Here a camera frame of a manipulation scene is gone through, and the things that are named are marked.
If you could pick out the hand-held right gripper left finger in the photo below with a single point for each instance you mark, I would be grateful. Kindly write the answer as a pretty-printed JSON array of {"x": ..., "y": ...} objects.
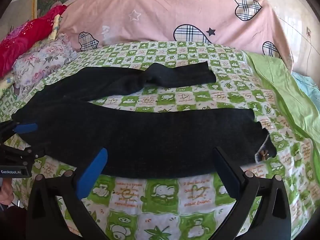
[{"x": 93, "y": 171}]

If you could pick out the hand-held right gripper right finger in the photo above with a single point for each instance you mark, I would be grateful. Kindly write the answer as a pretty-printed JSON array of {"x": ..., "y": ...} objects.
[{"x": 226, "y": 177}]

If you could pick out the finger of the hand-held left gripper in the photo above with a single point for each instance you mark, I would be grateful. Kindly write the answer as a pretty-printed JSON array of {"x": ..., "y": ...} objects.
[
  {"x": 25, "y": 128},
  {"x": 20, "y": 153}
]

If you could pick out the black pants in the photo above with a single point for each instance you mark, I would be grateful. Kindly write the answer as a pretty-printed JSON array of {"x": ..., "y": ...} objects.
[{"x": 150, "y": 135}]

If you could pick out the person's left forearm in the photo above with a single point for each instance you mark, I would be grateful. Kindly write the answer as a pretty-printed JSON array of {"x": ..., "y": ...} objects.
[{"x": 12, "y": 223}]

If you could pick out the person's left hand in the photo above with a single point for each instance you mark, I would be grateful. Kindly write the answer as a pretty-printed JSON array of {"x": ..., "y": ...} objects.
[{"x": 5, "y": 192}]

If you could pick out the green checkered bed sheet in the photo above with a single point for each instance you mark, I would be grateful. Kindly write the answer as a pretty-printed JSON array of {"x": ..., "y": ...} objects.
[{"x": 175, "y": 200}]

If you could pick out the red floral blanket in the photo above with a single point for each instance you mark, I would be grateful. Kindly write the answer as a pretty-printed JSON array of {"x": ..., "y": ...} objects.
[{"x": 22, "y": 40}]

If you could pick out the yellow patterned cloth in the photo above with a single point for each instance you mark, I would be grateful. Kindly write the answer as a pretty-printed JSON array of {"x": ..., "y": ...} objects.
[{"x": 55, "y": 27}]

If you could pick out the light green cloth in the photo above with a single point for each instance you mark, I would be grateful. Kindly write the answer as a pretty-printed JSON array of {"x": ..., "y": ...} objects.
[{"x": 282, "y": 87}]

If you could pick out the light blue cloth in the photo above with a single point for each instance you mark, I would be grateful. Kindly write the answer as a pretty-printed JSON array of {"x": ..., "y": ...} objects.
[{"x": 307, "y": 85}]

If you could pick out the pink quilt with plaid hearts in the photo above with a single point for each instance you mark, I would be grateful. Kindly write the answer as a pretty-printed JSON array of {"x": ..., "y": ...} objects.
[{"x": 162, "y": 12}]

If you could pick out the wall socket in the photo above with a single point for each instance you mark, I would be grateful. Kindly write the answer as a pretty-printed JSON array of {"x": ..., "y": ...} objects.
[{"x": 309, "y": 32}]

